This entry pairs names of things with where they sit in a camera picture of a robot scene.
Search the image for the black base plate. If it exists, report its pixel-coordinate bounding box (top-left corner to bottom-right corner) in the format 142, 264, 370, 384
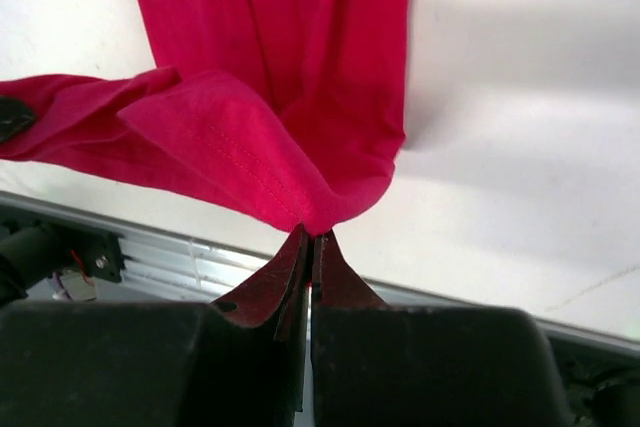
1, 217, 124, 306
550, 337, 639, 427

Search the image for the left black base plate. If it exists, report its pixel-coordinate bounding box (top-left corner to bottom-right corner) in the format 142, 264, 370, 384
1, 217, 124, 306

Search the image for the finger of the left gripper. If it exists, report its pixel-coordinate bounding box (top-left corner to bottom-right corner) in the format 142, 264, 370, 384
0, 96, 36, 143

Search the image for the red t shirt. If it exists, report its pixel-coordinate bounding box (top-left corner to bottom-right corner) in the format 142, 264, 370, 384
1, 0, 409, 235

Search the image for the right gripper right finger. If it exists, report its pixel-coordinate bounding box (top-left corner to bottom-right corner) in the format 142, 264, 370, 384
311, 233, 572, 426

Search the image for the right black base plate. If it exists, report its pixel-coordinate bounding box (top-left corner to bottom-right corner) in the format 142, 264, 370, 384
550, 337, 639, 427

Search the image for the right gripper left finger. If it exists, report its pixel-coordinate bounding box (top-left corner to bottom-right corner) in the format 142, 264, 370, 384
1, 227, 310, 426

